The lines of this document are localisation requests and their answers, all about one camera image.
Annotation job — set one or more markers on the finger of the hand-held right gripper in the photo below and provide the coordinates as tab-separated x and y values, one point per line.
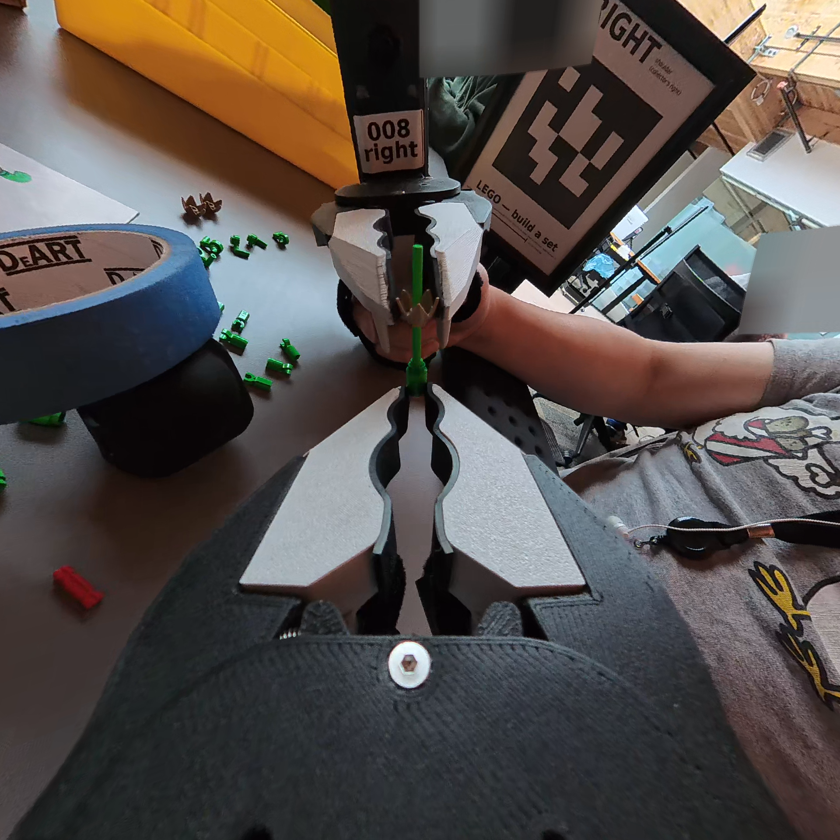
459	243
354	256

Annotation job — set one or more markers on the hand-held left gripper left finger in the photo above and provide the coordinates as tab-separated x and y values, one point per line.
315	525

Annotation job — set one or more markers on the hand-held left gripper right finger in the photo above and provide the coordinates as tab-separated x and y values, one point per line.
512	525

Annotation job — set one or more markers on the green lego stem assembly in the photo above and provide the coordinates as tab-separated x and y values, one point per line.
417	275

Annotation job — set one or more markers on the person's right forearm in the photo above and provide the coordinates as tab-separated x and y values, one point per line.
590	367

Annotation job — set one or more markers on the scattered green lego clip pieces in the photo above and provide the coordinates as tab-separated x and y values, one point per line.
257	382

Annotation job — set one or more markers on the red lego piece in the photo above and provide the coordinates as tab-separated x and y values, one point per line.
77	586

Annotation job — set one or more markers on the lego instruction booklet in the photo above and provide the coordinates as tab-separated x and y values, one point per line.
59	197

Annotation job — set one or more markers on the person's right hand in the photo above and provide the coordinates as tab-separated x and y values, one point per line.
401	342

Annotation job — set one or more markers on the office chair wheel base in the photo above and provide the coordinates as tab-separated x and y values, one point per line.
590	430

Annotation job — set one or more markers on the yellow plastic bin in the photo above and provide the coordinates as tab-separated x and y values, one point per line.
216	65

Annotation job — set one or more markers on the black framed marker sign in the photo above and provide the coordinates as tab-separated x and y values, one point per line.
590	131

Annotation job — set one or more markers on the black rounded case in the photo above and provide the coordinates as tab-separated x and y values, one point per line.
170	420

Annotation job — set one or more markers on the person's grey printed shirt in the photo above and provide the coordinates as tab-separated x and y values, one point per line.
689	499

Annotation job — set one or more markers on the black storage crate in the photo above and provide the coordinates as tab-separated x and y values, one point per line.
695	295

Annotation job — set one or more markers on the blue masking tape roll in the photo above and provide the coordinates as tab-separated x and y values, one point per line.
98	341

